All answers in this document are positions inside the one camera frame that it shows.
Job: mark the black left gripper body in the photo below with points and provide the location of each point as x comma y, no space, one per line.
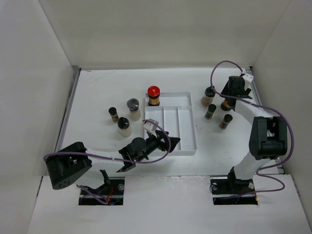
153,142

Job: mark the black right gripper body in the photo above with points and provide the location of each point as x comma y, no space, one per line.
225,90

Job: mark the red-lid sauce jar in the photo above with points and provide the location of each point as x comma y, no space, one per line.
153,94
226,105

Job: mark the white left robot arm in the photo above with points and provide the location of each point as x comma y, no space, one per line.
71,163

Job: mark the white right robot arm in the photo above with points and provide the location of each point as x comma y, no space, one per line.
268,138

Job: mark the white plastic organizer tray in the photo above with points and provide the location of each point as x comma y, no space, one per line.
175,115

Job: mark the black-top white powder grinder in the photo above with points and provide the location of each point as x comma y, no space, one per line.
124,127

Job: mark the black-top brown chunk grinder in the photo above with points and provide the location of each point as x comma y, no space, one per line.
208,96

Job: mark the small black-lid spice jar inner-right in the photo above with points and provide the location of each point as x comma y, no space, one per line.
210,111

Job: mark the small black-lid spice jar outer-right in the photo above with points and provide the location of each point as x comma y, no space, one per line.
226,121

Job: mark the small black-lid spice jar left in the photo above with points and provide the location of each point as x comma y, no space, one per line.
113,113

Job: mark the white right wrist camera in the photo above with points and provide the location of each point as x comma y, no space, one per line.
248,78

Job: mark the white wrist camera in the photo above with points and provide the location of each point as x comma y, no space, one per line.
248,78
150,126

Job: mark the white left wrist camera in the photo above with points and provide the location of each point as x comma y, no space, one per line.
150,126

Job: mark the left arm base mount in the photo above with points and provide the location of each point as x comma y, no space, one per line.
110,193

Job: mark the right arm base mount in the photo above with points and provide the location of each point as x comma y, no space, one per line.
232,193

